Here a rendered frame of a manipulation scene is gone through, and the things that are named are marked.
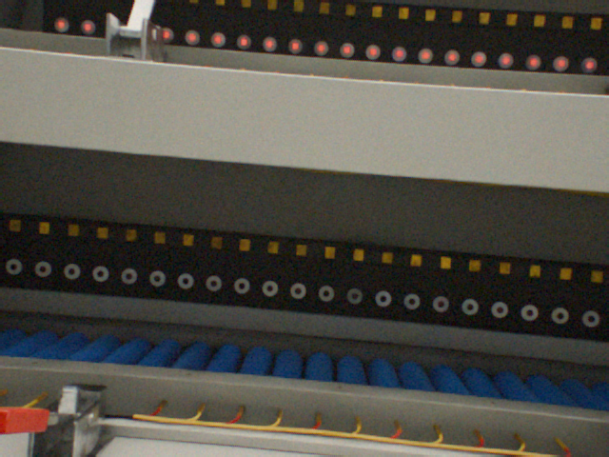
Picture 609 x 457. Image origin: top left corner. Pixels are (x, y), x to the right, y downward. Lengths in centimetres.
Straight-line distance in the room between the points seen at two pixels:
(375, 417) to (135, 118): 20
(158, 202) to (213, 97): 21
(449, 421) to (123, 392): 17
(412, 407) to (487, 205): 22
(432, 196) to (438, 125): 20
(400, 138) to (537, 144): 7
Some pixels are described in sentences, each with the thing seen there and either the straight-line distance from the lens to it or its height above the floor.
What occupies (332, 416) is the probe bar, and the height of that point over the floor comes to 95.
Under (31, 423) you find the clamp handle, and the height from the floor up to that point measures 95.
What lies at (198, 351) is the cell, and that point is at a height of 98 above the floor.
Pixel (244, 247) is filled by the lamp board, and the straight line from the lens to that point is 46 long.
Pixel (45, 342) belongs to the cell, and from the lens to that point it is 45.
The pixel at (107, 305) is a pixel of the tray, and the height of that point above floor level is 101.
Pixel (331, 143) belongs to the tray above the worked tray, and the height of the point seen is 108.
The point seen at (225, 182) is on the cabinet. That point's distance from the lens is 51.
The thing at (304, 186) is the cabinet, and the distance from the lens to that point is 51.
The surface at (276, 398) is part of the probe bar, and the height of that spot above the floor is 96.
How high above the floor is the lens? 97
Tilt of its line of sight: 14 degrees up
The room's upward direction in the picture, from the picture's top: 5 degrees clockwise
